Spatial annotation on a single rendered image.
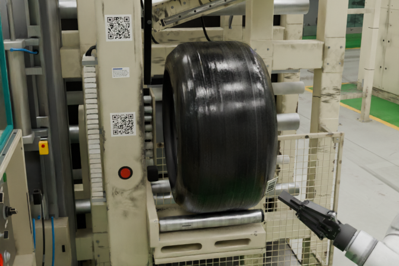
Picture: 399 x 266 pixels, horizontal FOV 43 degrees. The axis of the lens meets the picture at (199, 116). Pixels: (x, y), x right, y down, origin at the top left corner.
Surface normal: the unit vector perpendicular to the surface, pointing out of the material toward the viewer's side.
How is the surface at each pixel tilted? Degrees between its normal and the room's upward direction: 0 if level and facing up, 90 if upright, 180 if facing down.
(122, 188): 90
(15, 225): 90
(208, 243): 90
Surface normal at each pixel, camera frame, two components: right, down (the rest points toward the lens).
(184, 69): -0.59, -0.45
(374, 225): 0.00, -0.96
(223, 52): 0.06, -0.80
